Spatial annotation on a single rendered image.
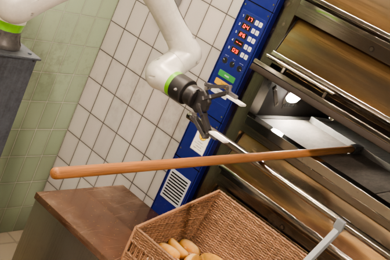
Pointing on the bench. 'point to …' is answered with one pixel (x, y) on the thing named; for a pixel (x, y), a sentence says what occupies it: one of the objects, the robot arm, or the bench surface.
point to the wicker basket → (137, 236)
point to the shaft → (57, 173)
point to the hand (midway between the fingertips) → (232, 122)
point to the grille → (175, 188)
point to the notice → (199, 144)
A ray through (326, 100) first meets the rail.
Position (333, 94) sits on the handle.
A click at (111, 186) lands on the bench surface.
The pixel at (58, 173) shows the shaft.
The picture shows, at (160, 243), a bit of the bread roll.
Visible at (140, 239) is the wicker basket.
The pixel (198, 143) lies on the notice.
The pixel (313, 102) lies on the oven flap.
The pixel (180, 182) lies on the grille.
